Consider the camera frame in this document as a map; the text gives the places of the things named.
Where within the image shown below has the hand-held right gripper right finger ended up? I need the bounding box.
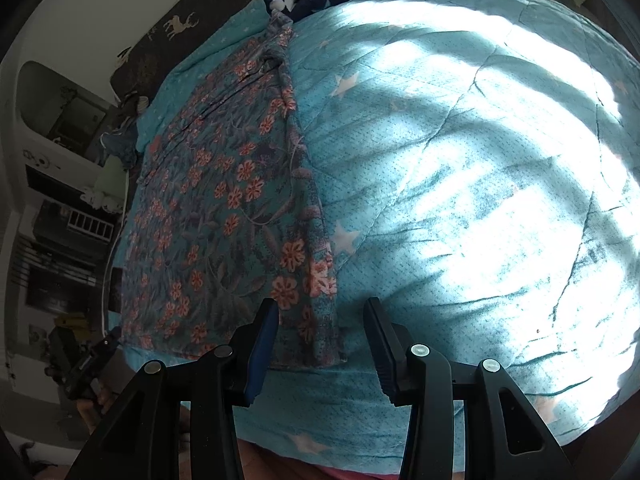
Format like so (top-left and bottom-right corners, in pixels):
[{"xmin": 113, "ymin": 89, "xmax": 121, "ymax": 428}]
[{"xmin": 362, "ymin": 297, "xmax": 574, "ymax": 480}]

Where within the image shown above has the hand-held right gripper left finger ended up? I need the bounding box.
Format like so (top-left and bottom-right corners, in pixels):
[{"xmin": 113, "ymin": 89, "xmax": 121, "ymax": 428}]
[{"xmin": 65, "ymin": 297, "xmax": 280, "ymax": 480}]

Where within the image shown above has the floral teal garment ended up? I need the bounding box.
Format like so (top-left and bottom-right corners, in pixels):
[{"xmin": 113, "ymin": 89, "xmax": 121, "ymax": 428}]
[{"xmin": 120, "ymin": 12, "xmax": 349, "ymax": 372}]

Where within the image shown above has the person's left hand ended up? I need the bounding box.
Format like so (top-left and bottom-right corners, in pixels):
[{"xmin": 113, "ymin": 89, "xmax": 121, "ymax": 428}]
[{"xmin": 77, "ymin": 387, "xmax": 121, "ymax": 435}]

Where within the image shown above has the person's body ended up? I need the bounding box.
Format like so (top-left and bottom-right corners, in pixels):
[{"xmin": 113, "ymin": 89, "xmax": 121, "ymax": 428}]
[{"xmin": 177, "ymin": 405, "xmax": 417, "ymax": 480}]

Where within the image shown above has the white slatted rack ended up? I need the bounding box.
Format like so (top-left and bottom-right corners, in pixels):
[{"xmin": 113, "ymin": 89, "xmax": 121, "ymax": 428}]
[{"xmin": 66, "ymin": 209, "xmax": 114, "ymax": 244}]

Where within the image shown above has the white cat figure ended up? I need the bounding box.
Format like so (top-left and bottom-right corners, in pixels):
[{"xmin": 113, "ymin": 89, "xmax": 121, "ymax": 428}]
[{"xmin": 81, "ymin": 185, "xmax": 121, "ymax": 214}]

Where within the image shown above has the teal star quilt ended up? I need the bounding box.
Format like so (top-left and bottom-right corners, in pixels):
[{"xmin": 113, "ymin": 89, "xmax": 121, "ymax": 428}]
[{"xmin": 107, "ymin": 0, "xmax": 640, "ymax": 476}]

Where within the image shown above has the blue denim cloth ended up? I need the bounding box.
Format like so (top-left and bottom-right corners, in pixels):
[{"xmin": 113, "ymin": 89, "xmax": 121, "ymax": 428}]
[{"xmin": 100, "ymin": 125, "xmax": 139, "ymax": 169}]

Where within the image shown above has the grey crumpled cloth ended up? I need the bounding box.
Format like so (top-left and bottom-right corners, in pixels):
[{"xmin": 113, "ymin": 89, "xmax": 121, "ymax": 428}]
[{"xmin": 124, "ymin": 91, "xmax": 152, "ymax": 115}]

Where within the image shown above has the arched wall niche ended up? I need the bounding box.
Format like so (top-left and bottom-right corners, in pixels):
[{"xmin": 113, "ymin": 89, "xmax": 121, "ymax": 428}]
[{"xmin": 19, "ymin": 61, "xmax": 122, "ymax": 162}]

